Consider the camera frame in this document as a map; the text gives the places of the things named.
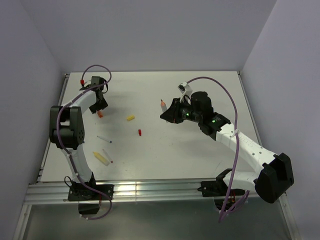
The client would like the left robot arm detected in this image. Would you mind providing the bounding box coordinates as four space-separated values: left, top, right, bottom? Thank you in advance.
49 76 109 200

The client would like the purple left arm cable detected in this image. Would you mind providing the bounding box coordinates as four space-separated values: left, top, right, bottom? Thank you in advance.
56 64 113 221

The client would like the orange clear marker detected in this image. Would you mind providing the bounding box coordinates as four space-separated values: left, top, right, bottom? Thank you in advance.
160 99 167 113

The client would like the yellow marker cap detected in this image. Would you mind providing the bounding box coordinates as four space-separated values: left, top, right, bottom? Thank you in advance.
126 115 135 121

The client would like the yellow highlighter marker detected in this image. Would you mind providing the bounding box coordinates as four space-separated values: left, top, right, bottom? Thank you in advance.
93 151 110 166

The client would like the aluminium frame rail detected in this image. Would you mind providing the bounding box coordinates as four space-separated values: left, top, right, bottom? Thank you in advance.
24 180 287 206

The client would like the thin blue pen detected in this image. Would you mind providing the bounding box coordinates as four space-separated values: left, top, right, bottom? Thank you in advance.
97 135 113 143

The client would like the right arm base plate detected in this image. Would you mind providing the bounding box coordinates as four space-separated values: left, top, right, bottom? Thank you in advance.
197 179 247 198

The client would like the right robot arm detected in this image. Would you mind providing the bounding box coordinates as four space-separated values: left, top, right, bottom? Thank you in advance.
160 91 294 204

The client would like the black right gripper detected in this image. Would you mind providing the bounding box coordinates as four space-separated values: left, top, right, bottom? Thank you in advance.
160 97 202 124

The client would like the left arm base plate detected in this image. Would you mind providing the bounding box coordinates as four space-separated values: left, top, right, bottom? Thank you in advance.
67 184 114 202

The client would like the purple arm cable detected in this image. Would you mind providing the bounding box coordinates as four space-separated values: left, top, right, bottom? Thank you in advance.
56 64 113 221
186 76 250 224

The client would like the thin red pen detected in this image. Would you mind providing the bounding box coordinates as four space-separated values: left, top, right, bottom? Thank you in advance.
102 149 113 164

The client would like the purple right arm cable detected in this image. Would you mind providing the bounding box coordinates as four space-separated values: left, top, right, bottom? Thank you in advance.
186 76 250 224

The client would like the orange marker cap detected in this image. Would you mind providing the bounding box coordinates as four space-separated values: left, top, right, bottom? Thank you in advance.
97 111 103 118

